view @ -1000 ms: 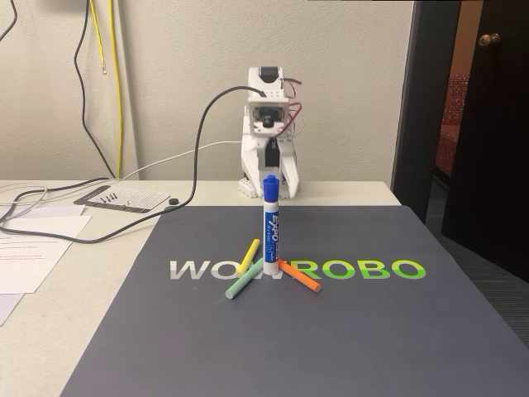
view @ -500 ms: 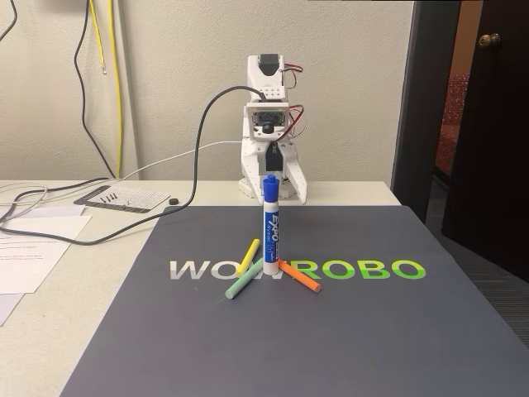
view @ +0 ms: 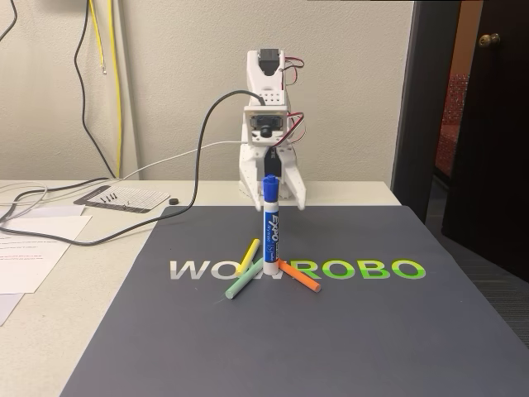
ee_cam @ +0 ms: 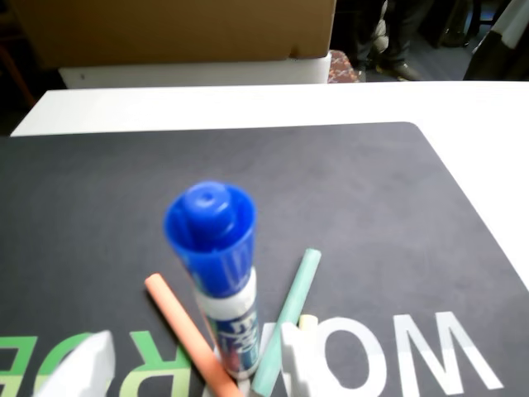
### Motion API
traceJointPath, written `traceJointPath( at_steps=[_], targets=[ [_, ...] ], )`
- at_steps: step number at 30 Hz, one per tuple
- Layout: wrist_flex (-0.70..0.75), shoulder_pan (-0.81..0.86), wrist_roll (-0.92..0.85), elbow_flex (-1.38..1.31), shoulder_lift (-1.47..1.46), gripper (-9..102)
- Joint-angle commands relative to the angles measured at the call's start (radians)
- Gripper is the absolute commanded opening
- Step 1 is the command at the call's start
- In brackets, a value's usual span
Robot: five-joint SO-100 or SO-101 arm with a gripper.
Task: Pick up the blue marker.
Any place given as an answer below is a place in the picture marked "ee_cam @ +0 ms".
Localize grey WOWROBO mat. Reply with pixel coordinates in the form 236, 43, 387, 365
0, 121, 529, 397

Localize green chalk stick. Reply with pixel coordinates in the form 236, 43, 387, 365
250, 247, 322, 397

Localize blue Expo whiteboard marker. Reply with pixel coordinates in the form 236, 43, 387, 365
163, 180, 260, 380

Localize white shelf board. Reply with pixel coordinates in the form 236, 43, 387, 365
57, 50, 332, 90

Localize person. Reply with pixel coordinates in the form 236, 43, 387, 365
354, 0, 425, 83

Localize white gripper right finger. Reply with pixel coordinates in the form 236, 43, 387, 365
279, 326, 322, 397

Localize orange chalk stick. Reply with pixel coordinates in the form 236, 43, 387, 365
144, 272, 245, 397

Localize brown cardboard box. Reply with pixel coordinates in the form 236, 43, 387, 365
7, 0, 337, 70

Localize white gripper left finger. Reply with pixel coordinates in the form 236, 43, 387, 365
32, 329, 117, 397

